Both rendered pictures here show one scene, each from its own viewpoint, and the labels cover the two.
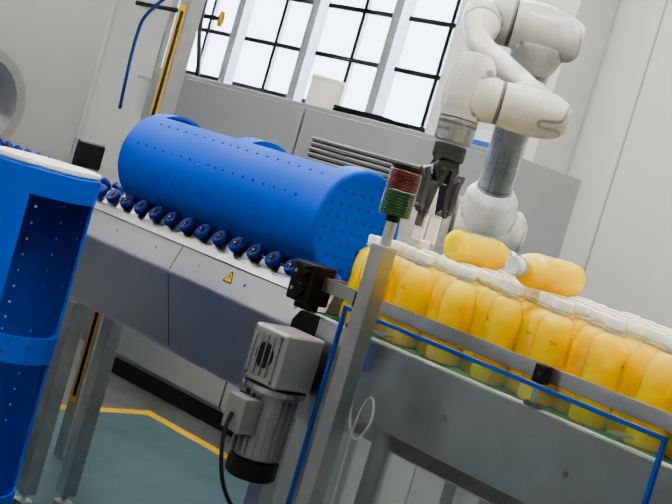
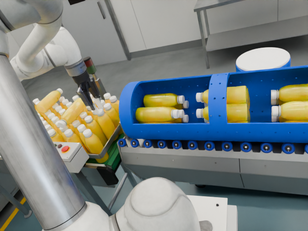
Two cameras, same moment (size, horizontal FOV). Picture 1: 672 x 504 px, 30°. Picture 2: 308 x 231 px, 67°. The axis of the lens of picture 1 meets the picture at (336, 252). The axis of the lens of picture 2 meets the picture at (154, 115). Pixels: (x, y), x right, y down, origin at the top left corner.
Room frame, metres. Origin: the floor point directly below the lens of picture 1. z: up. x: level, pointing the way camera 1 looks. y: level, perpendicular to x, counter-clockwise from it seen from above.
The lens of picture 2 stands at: (4.00, -0.22, 1.71)
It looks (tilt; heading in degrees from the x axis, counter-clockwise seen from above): 34 degrees down; 165
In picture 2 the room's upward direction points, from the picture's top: 20 degrees counter-clockwise
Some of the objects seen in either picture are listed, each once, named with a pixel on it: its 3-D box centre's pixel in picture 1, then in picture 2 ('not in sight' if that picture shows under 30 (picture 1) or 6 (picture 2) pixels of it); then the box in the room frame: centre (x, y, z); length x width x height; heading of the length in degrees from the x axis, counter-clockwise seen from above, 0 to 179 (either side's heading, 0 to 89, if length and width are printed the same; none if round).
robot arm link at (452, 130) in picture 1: (455, 132); (75, 67); (2.88, -0.18, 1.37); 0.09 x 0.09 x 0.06
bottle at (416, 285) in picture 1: (411, 302); not in sight; (2.62, -0.18, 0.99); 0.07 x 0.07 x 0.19
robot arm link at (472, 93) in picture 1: (474, 87); (61, 46); (2.88, -0.20, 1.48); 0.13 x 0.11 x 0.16; 88
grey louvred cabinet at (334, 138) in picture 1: (299, 275); not in sight; (5.48, 0.13, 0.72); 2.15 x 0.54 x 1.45; 47
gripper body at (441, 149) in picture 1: (446, 163); (83, 80); (2.88, -0.18, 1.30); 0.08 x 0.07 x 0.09; 133
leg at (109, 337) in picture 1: (89, 406); not in sight; (3.76, 0.59, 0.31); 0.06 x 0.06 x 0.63; 43
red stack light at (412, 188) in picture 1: (404, 181); (87, 62); (2.42, -0.09, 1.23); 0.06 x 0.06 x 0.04
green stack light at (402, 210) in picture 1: (397, 203); (90, 68); (2.42, -0.09, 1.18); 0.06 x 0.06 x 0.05
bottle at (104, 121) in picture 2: not in sight; (107, 125); (2.88, -0.18, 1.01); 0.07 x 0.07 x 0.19
